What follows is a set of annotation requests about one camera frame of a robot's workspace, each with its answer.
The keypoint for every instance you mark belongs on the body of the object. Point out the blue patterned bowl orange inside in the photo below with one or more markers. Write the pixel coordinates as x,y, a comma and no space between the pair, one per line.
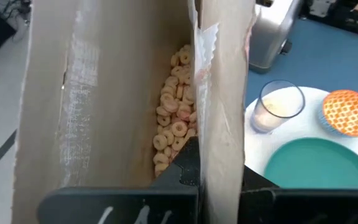
350,113

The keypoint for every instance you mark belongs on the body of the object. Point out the pale cereal rings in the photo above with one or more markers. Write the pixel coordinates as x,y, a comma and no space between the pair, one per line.
179,109

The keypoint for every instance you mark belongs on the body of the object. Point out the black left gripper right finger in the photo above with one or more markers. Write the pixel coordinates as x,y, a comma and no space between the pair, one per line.
306,207

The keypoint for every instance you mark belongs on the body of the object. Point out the pink strawberry cereal box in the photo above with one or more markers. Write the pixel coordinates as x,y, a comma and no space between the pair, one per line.
120,93

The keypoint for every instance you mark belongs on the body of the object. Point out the clear drinking glass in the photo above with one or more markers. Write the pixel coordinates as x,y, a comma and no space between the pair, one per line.
275,105

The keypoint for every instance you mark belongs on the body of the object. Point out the white round woven placemat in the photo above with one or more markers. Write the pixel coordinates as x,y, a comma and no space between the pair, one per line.
303,130

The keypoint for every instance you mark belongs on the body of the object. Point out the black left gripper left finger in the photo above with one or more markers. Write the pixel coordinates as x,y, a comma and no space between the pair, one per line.
120,205

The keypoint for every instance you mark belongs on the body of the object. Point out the silver four-slot toaster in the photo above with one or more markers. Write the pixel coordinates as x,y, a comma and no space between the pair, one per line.
269,34

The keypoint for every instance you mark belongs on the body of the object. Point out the green round plate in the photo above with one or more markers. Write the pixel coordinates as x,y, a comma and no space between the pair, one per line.
319,165

